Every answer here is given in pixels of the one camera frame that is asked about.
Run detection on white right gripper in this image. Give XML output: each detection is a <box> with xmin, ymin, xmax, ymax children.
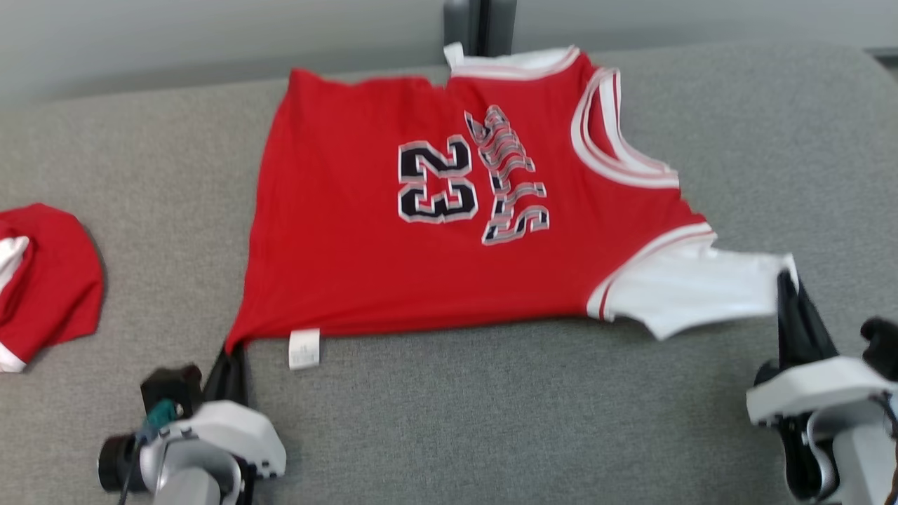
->
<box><xmin>746</xmin><ymin>272</ymin><xmax>898</xmax><ymax>425</ymax></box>

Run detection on red shorts with white stripes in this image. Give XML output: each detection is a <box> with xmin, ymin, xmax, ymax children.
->
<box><xmin>0</xmin><ymin>203</ymin><xmax>105</xmax><ymax>374</ymax></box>

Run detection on teal left camera cable plug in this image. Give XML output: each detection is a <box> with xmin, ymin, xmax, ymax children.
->
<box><xmin>116</xmin><ymin>400</ymin><xmax>176</xmax><ymax>505</ymax></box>

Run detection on red jersey with white sleeves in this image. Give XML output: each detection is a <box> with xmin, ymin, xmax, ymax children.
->
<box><xmin>224</xmin><ymin>42</ymin><xmax>800</xmax><ymax>371</ymax></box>

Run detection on grey metal partition post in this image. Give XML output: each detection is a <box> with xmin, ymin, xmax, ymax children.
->
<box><xmin>463</xmin><ymin>0</ymin><xmax>500</xmax><ymax>57</ymax></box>

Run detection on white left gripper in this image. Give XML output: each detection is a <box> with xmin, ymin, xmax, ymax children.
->
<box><xmin>158</xmin><ymin>343</ymin><xmax>287</xmax><ymax>480</ymax></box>

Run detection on grey cylinder post cap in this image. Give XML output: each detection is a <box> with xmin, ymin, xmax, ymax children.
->
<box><xmin>489</xmin><ymin>0</ymin><xmax>518</xmax><ymax>57</ymax></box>
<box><xmin>443</xmin><ymin>0</ymin><xmax>472</xmax><ymax>57</ymax></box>

